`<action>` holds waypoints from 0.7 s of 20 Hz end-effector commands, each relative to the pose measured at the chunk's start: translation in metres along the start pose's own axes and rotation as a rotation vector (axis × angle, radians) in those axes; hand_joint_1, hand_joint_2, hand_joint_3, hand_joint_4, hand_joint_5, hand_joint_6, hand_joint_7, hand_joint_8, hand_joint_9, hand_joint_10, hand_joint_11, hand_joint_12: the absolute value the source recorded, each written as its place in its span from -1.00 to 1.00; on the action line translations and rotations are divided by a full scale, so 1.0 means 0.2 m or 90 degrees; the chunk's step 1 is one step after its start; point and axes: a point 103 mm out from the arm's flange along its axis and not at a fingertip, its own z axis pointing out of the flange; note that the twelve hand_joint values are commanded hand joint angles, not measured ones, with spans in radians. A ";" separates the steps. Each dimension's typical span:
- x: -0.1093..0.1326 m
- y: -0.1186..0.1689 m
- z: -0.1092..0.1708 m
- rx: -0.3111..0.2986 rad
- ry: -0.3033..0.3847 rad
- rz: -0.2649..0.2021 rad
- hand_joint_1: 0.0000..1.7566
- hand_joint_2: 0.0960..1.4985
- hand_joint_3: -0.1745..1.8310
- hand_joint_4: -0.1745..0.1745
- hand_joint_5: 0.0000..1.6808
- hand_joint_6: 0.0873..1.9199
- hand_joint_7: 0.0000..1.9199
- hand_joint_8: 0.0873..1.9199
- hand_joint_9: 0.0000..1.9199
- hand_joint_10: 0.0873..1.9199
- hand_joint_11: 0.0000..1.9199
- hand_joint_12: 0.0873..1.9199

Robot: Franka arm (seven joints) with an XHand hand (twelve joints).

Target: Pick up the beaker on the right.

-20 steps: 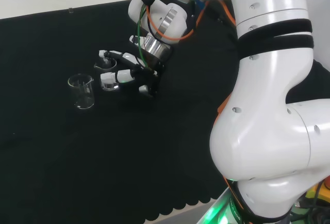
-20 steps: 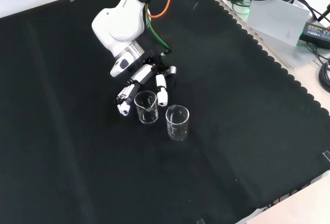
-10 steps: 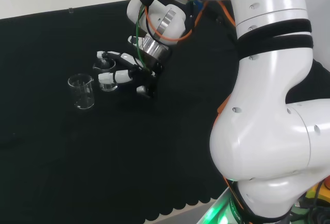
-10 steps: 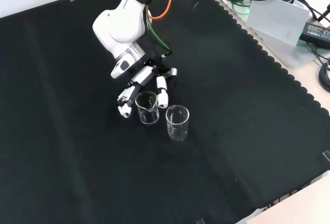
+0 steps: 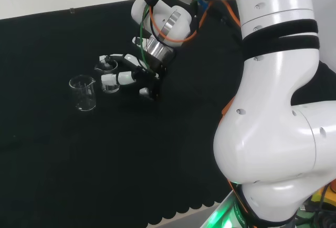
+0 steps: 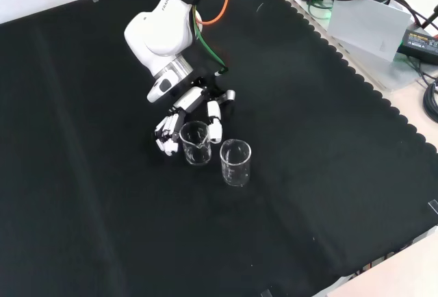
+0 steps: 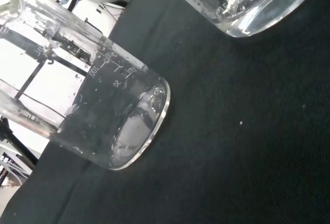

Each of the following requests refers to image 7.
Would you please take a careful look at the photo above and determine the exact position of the black tripod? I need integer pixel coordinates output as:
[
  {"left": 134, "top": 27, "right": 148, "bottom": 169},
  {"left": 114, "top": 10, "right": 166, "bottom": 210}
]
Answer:
[{"left": 0, "top": 115, "right": 37, "bottom": 183}]

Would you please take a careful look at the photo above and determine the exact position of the black cloth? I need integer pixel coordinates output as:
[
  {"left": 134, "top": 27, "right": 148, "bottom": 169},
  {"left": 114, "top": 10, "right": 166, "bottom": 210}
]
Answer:
[{"left": 0, "top": 0, "right": 330, "bottom": 224}]

